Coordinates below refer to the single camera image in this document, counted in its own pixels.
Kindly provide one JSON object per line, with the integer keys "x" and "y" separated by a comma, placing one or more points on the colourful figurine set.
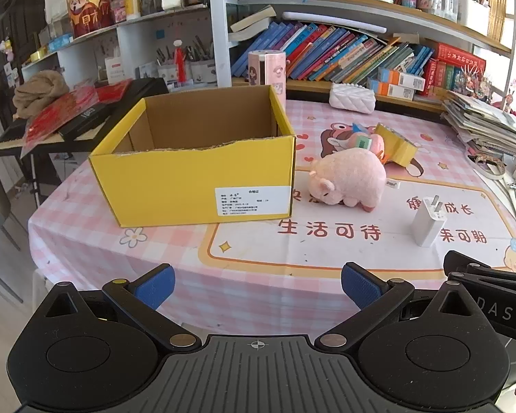
{"x": 473, "y": 79}

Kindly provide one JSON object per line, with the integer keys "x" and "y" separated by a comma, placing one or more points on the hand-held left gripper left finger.
{"x": 159, "y": 286}

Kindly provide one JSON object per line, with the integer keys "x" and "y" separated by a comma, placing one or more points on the thick beige book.
{"x": 253, "y": 19}

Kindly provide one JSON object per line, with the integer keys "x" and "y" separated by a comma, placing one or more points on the white bookshelf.
{"x": 217, "y": 30}

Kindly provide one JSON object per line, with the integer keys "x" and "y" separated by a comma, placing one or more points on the white box red label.
{"x": 114, "y": 70}

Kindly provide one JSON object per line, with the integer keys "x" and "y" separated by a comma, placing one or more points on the white rolled tube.
{"x": 335, "y": 20}

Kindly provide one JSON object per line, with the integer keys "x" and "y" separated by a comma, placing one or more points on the beige knit cloth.
{"x": 41, "y": 92}

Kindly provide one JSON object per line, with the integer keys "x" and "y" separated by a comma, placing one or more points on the red tassel ornament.
{"x": 180, "y": 62}

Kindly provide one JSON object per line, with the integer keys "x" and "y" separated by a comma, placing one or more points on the white storage box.
{"x": 473, "y": 15}

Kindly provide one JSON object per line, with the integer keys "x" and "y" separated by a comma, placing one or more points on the small blue toy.
{"x": 358, "y": 128}

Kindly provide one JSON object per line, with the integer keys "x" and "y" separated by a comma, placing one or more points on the white jar yellow label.
{"x": 132, "y": 4}

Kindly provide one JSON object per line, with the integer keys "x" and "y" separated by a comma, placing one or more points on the white charger plug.
{"x": 428, "y": 223}

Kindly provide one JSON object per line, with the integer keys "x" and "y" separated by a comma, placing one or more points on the red paper packets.
{"x": 62, "y": 114}

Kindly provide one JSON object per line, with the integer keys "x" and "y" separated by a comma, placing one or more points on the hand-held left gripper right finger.
{"x": 360, "y": 286}

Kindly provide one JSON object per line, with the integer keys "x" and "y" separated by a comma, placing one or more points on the orange and white box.
{"x": 389, "y": 90}
{"x": 402, "y": 79}

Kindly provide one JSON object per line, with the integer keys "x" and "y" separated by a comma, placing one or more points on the pink cartoon canister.
{"x": 268, "y": 71}

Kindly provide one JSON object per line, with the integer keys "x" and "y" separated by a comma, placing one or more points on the red fortune god decoration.
{"x": 88, "y": 10}

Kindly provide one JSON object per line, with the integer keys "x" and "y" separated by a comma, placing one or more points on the red thick dictionary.
{"x": 460, "y": 56}

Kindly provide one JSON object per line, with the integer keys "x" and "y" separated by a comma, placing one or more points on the blue flat box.
{"x": 60, "y": 43}

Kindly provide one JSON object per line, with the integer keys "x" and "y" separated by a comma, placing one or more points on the stack of papers and magazines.
{"x": 486, "y": 122}

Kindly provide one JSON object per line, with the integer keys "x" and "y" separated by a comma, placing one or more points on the pink plush pig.
{"x": 352, "y": 176}

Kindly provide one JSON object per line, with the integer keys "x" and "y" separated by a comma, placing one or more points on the black keyboard piano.
{"x": 146, "y": 90}

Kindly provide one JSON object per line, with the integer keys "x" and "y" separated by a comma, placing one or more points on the row of yellow books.
{"x": 496, "y": 8}

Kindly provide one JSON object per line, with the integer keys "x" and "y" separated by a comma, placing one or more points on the yellow cardboard box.
{"x": 167, "y": 189}

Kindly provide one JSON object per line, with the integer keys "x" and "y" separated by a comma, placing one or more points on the white quilted pouch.
{"x": 352, "y": 97}

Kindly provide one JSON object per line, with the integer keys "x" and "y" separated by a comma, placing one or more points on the gold tape roll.
{"x": 397, "y": 146}

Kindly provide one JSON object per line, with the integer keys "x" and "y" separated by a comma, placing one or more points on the row of colourful leaning books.
{"x": 327, "y": 51}

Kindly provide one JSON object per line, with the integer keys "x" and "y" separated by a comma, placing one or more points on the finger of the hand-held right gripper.
{"x": 477, "y": 269}

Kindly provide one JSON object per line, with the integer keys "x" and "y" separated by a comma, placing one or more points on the white pen cup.
{"x": 202, "y": 69}
{"x": 167, "y": 73}

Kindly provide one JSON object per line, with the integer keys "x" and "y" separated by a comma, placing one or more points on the pink printed tablecloth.
{"x": 327, "y": 258}

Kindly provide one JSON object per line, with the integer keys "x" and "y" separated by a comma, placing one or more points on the pink peach plush toy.
{"x": 376, "y": 145}

